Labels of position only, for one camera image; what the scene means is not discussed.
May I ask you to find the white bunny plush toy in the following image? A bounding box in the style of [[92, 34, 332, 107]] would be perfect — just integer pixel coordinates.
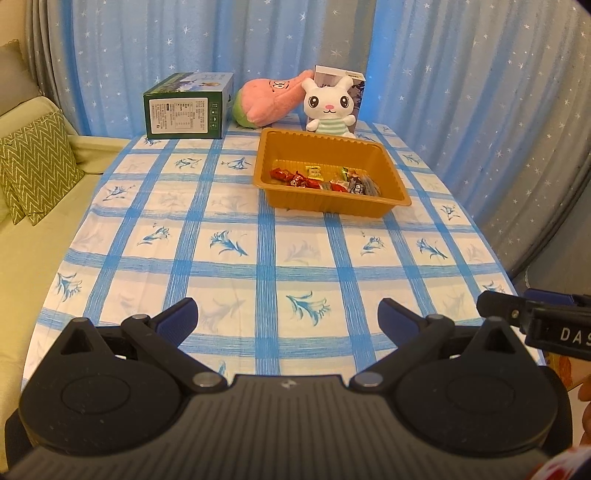
[[301, 75, 358, 137]]

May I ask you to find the blue checked floral tablecloth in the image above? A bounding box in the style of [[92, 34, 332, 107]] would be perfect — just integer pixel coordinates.
[[21, 120, 546, 388]]

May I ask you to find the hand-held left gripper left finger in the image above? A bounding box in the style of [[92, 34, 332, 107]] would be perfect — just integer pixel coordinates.
[[46, 298, 227, 394]]

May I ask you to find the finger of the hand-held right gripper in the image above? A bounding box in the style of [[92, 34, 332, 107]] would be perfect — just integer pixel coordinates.
[[477, 291, 533, 334], [524, 288, 591, 308]]

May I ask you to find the pink plush toy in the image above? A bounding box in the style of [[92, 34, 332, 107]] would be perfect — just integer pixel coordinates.
[[232, 69, 317, 129]]

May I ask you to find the grey sofa cushion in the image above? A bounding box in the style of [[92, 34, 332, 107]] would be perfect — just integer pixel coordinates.
[[0, 41, 43, 116]]

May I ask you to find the orange plastic tray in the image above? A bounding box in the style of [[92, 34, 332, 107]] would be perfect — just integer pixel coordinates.
[[254, 128, 413, 217]]

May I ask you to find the green cardboard box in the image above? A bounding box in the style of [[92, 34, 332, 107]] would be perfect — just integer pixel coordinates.
[[142, 72, 235, 140]]

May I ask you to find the grey white cardboard box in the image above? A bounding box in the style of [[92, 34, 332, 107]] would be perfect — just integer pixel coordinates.
[[315, 65, 368, 139]]

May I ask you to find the red white printed clothing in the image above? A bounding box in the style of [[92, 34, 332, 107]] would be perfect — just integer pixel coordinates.
[[531, 445, 591, 480]]

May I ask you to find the green chevron pillow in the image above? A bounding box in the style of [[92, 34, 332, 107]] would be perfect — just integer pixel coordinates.
[[0, 194, 26, 226], [0, 111, 87, 227]]

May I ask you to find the blue star-patterned curtain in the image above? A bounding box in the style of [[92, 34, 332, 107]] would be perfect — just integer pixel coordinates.
[[365, 0, 591, 296], [25, 0, 375, 139]]

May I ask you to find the clear packet with dark snack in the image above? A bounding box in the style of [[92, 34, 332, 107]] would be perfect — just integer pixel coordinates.
[[348, 178, 382, 195]]

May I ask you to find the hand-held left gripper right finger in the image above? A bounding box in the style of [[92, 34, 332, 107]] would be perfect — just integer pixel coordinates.
[[349, 298, 532, 394]]

